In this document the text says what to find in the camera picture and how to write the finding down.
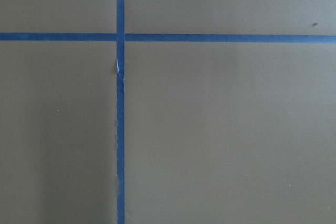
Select brown paper table cover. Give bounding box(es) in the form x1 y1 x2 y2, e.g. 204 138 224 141
1 0 335 223

